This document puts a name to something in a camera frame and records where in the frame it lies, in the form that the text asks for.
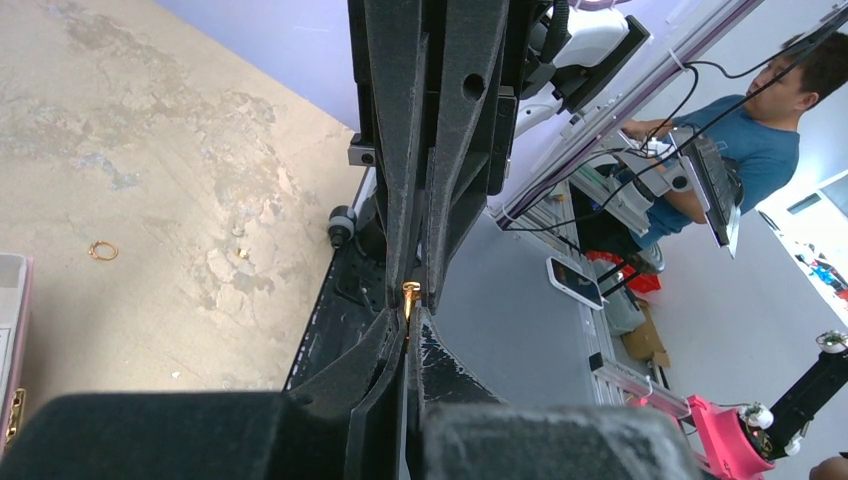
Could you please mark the pink robot base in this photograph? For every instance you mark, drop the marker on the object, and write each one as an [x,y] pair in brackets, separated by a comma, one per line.
[728,453]

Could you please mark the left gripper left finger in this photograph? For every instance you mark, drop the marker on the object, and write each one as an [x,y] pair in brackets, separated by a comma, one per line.
[340,424]

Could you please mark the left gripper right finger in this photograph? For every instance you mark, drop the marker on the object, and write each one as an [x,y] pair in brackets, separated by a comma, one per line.
[458,429]

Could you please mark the person in blue shirt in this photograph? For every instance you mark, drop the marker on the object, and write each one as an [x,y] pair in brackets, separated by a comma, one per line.
[759,136]

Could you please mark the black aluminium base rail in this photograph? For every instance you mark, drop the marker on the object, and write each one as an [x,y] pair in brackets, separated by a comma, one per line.
[353,343]

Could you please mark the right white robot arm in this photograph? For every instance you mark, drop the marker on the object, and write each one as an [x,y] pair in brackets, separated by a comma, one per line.
[564,51]

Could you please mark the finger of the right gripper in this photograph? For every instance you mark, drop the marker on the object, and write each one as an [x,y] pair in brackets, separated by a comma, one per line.
[472,38]
[397,50]

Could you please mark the smartphone on table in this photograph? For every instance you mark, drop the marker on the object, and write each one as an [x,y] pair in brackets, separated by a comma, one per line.
[574,283]

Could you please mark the pink jewelry box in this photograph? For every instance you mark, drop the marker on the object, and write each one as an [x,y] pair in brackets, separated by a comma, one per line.
[16,298]

